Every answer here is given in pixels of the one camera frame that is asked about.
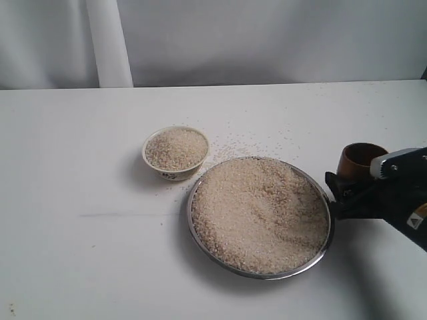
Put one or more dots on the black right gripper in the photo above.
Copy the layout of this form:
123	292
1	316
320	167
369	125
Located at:
396	195

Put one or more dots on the round steel rice tray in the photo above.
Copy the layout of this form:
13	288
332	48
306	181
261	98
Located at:
260	218

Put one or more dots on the brown wooden cup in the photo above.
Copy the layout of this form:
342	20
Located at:
355	160

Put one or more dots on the cream ceramic rice bowl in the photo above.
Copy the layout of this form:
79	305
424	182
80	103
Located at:
175	153

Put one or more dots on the white backdrop curtain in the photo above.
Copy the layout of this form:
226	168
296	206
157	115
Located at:
89	44

